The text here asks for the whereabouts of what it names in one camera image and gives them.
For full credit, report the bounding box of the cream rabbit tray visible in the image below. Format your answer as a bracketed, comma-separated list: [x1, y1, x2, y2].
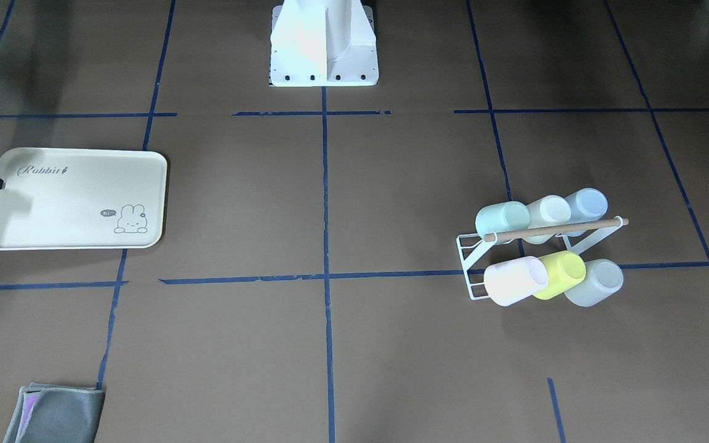
[0, 148, 169, 250]

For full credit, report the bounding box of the green cup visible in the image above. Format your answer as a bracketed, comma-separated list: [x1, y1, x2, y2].
[475, 201, 530, 239]

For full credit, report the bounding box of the pink cup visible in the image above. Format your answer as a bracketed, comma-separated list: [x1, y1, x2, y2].
[484, 256, 550, 306]

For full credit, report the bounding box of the cream cup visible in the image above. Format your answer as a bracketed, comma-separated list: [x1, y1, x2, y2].
[527, 194, 572, 229]

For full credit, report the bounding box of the yellow cup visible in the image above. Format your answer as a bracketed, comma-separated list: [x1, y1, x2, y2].
[534, 250, 587, 300]

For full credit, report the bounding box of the blue cup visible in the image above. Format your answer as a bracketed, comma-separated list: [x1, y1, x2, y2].
[564, 188, 608, 224]

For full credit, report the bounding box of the grey cup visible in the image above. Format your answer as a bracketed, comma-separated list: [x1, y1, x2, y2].
[564, 259, 624, 306]

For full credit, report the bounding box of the grey folded cloth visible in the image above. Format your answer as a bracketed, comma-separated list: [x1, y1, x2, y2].
[3, 382, 106, 442]

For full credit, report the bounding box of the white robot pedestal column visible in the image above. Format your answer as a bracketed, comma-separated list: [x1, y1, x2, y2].
[268, 1, 380, 87]

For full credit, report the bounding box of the white wire cup rack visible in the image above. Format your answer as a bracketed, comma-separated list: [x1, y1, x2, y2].
[455, 216, 630, 301]

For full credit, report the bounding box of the wooden rack handle rod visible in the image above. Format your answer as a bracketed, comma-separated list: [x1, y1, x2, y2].
[482, 217, 630, 243]

